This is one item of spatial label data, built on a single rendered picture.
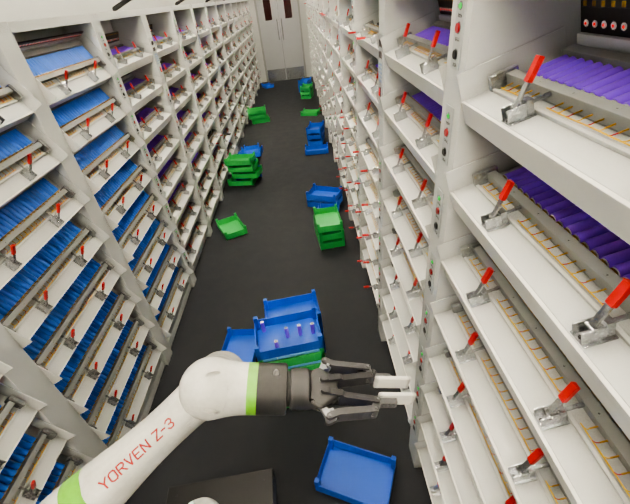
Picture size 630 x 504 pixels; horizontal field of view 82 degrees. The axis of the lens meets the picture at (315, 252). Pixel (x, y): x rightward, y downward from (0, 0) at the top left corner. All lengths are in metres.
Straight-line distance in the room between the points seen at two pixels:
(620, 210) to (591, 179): 0.05
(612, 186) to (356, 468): 1.58
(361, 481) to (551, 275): 1.38
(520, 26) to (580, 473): 0.70
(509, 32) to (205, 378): 0.80
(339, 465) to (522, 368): 1.24
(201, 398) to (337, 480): 1.22
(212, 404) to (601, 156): 0.65
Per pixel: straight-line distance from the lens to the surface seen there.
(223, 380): 0.68
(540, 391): 0.74
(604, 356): 0.56
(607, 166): 0.52
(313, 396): 0.71
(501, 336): 0.80
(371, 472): 1.84
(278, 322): 1.82
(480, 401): 0.94
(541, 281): 0.64
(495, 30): 0.80
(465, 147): 0.84
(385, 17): 1.45
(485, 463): 1.08
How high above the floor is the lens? 1.70
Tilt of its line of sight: 35 degrees down
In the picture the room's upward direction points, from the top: 7 degrees counter-clockwise
